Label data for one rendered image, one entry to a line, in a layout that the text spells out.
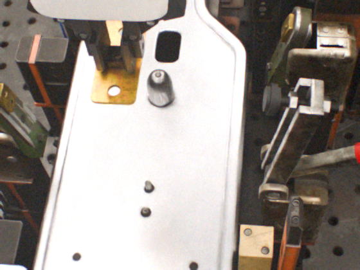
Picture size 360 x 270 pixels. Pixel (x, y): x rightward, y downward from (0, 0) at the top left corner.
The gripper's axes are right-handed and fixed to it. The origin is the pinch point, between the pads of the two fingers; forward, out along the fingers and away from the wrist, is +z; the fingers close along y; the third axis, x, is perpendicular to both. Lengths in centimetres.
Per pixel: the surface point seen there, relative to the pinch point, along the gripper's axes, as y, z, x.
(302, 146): -16.1, 11.8, 2.1
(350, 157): -21.0, 15.9, 0.9
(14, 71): 32, 57, -35
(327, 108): -17.8, 7.1, 0.9
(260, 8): -11.5, 31.8, -30.3
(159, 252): -2.0, 27.4, 7.9
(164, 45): 1.9, 36.0, -26.2
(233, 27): -7, 57, -46
